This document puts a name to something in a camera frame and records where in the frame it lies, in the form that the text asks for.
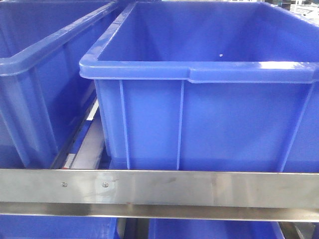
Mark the white roller rail left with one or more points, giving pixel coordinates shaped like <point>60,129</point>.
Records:
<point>85,148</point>

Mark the blue bin lower middle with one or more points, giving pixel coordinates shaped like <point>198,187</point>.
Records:
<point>210,229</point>

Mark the blue bin far left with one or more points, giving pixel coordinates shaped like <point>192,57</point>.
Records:
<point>43,98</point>

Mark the blue bin lower left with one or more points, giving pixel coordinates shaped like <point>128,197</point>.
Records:
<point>54,227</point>

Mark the steel shelf front beam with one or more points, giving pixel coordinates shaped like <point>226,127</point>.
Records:
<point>236,196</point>

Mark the blue bin front left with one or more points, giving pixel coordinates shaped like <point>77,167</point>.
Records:
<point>211,86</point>

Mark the blue bin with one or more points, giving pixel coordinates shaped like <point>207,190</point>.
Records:
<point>54,227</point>
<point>210,229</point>
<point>211,86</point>
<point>43,98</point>

